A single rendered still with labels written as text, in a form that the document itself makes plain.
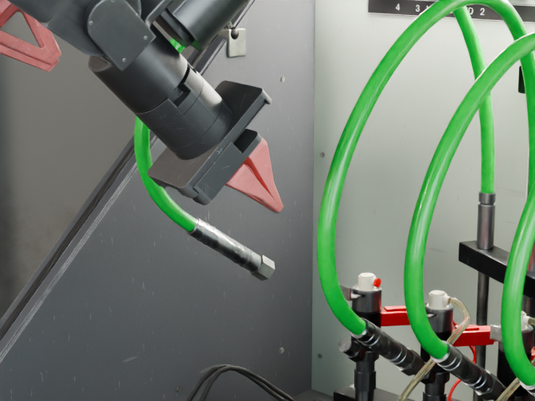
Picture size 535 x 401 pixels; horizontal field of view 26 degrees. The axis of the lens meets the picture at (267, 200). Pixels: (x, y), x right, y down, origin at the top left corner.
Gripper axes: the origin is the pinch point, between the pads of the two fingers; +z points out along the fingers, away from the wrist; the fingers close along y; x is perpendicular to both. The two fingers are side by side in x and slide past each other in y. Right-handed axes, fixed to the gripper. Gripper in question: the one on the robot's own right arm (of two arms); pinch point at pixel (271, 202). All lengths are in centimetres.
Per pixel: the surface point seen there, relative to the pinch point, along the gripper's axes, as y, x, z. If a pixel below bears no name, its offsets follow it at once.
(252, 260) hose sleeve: -2.2, 11.9, 10.2
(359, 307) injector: -0.1, 3.0, 16.8
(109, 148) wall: 22, 155, 58
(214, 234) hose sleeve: -2.9, 12.5, 5.3
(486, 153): 22.3, 8.2, 22.5
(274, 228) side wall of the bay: 8.0, 38.7, 28.0
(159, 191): -3.4, 13.5, -1.5
